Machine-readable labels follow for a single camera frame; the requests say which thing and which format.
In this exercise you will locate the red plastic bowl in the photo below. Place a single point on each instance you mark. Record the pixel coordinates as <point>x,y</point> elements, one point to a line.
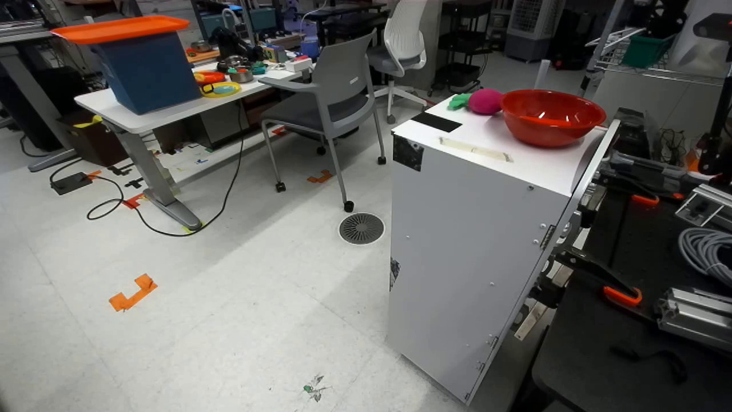
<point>550,128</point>

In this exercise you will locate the round grey floor cover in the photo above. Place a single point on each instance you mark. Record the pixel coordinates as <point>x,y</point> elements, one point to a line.
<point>362,230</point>

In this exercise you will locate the orange floor tape mark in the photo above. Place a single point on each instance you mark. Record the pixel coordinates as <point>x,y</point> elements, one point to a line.
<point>128,297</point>
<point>321,178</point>

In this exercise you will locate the white cabinet with grey panel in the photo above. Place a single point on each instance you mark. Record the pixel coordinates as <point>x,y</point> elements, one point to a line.
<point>457,253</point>

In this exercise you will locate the beige tape strip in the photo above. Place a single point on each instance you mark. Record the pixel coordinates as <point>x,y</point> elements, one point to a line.
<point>476,150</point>

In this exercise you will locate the grey chair with castors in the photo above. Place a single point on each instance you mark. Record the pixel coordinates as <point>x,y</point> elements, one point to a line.
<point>338,76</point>

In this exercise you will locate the green toy piece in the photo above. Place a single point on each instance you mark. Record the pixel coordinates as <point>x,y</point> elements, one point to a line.
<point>457,101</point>

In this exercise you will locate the pink plush ball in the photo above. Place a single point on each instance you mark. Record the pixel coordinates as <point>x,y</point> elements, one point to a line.
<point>486,101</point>

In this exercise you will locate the white swivel chair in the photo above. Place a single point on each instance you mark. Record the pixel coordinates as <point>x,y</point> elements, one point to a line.
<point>403,37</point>

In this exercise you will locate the white desk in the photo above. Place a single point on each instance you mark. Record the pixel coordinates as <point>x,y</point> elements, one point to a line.
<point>145,116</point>

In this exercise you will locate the blue storage bin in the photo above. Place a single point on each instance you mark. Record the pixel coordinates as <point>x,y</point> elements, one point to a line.
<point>149,76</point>

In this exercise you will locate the black perforated breadboard table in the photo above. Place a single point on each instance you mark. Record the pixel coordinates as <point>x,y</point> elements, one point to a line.
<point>596,368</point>

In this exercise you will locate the black power brick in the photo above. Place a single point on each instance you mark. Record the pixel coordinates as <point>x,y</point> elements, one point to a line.
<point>71,185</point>

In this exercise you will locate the orange bin lid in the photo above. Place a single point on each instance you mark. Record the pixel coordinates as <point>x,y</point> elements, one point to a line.
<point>122,29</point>

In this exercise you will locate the green plastic bin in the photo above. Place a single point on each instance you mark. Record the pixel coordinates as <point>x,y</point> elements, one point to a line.
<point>645,52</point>

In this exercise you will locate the silver aluminium extrusion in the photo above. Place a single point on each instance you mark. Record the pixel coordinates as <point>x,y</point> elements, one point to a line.
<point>704,207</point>

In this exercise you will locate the silver metal mount block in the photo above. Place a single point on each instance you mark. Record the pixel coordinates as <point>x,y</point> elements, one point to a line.
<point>698,316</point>

